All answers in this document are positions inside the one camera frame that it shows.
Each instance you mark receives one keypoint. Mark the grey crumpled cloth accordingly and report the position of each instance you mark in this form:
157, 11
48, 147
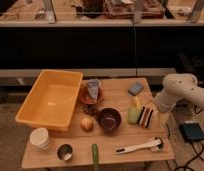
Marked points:
93, 88

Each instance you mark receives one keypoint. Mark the black power box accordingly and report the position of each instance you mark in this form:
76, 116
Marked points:
191, 132

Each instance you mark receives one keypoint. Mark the white paper cup stack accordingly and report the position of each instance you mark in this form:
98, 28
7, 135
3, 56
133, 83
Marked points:
40, 138

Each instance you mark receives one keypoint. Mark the dark grape cluster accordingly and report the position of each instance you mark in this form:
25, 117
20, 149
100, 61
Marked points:
91, 110

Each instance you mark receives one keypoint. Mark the yellow round fruit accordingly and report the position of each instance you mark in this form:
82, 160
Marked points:
87, 124

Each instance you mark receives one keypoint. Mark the wooden table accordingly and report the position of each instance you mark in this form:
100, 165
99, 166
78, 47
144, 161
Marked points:
117, 97

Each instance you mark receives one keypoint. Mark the dark purple bowl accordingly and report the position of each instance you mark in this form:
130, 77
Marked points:
109, 119

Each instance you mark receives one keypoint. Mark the yellow plastic bin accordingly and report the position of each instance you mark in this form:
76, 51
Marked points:
51, 101

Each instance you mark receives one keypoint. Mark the striped toy cake slice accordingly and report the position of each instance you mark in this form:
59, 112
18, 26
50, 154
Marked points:
145, 116

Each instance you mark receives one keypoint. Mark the blue sponge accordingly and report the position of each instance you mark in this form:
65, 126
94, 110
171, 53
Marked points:
135, 88

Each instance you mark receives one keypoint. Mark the white handled brush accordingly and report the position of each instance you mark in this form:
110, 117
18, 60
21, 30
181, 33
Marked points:
148, 145

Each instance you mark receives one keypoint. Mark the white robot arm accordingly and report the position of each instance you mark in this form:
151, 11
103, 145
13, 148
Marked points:
177, 87

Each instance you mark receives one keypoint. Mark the orange plate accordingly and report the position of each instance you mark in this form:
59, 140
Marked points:
85, 98

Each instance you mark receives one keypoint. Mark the small metal cup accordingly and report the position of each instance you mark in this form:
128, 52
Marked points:
65, 152

